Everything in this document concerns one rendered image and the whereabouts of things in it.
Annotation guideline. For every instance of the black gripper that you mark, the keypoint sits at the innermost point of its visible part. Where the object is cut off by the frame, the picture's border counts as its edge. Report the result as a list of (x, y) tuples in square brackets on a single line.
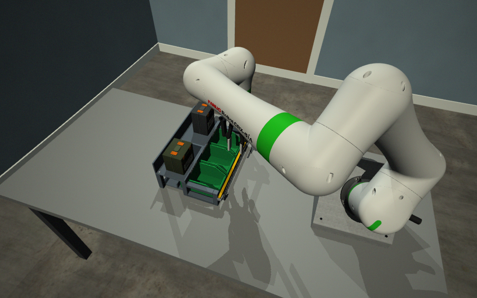
[(229, 136)]

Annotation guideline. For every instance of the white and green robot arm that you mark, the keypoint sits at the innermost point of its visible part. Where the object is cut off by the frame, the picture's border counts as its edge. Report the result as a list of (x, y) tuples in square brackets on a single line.
[(373, 105)]

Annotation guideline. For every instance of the black tool case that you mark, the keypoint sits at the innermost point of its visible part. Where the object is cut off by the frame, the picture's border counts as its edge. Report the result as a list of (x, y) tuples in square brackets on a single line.
[(202, 118)]

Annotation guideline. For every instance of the green open bin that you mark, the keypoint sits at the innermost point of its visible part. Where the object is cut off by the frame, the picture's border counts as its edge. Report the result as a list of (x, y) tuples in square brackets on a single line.
[(219, 158), (220, 141), (208, 176)]

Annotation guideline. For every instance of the dark grey bin rack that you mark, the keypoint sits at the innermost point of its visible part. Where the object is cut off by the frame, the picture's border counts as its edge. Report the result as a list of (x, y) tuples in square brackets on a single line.
[(200, 142)]

